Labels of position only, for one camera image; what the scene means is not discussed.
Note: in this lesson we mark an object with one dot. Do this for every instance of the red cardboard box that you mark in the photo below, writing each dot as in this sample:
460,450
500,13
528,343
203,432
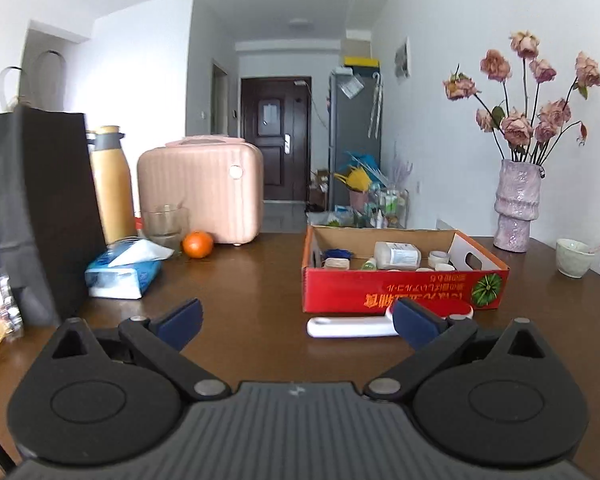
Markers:
473,274

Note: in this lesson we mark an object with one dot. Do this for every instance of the pink ceramic vase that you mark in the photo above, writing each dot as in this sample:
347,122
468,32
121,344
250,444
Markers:
517,201

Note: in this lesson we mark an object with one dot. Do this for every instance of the orange fruit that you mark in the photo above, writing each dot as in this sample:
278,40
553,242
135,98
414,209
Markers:
197,244

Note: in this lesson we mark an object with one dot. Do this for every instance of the grey refrigerator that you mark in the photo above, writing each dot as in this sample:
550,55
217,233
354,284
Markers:
354,119

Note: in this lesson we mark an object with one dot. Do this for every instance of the white plastic jar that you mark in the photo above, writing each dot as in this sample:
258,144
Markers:
397,256

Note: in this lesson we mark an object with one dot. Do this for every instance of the clear drinking glass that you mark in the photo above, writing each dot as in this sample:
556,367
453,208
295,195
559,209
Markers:
166,225

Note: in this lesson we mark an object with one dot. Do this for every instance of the dried pink flowers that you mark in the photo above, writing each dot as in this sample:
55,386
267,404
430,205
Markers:
531,132

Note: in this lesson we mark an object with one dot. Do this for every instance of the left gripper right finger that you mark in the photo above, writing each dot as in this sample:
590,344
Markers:
419,326

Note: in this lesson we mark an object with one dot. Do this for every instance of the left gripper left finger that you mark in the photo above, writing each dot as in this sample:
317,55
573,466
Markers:
157,343

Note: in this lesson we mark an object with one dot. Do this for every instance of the pink suitcase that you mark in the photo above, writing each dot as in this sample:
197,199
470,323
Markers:
219,180

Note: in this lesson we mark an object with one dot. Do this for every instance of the yellow thermos flask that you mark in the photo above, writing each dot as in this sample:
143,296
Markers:
113,184

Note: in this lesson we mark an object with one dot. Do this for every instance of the yellow box on fridge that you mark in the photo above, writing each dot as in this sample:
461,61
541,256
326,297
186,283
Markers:
359,61

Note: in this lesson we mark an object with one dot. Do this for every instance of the black paper bag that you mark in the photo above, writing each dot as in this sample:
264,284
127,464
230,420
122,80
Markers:
50,230

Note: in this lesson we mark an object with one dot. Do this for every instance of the white tape roll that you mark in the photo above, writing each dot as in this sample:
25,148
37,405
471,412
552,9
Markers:
436,257

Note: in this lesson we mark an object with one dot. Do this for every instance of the blue tissue pack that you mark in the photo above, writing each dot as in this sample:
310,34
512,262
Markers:
126,269

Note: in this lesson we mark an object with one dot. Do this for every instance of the dark brown door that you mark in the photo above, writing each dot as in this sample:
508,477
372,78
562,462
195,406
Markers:
276,118

